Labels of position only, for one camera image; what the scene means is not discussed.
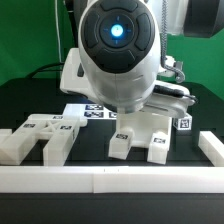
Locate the white front fence bar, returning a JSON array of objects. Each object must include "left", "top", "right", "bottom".
[{"left": 0, "top": 166, "right": 224, "bottom": 193}]

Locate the white right fence bar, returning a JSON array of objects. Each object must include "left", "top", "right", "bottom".
[{"left": 198, "top": 131, "right": 224, "bottom": 167}]

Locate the white tagged cube right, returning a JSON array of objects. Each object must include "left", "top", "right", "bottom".
[{"left": 173, "top": 114, "right": 192, "bottom": 131}]

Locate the white thin cable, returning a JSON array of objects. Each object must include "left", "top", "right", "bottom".
[{"left": 54, "top": 0, "right": 64, "bottom": 63}]

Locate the white fiducial marker sheet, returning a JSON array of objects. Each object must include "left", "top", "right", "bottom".
[{"left": 63, "top": 104, "right": 117, "bottom": 120}]

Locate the white chair back part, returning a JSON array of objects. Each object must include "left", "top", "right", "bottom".
[{"left": 0, "top": 113, "right": 89, "bottom": 167}]

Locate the white chair seat part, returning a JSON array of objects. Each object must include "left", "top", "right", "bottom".
[{"left": 115, "top": 112, "right": 172, "bottom": 150}]

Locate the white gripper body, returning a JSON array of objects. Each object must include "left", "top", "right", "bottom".
[{"left": 60, "top": 48, "right": 195, "bottom": 118}]

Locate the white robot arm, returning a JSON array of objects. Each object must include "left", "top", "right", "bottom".
[{"left": 60, "top": 0, "right": 224, "bottom": 118}]

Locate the white fence bar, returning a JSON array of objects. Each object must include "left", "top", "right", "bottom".
[
  {"left": 198, "top": 131, "right": 224, "bottom": 167},
  {"left": 0, "top": 166, "right": 224, "bottom": 193}
]

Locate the black cable bundle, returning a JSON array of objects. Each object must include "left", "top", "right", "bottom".
[{"left": 25, "top": 61, "right": 68, "bottom": 80}]

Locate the white left fence block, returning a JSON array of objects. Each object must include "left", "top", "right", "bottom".
[{"left": 0, "top": 129, "right": 12, "bottom": 144}]

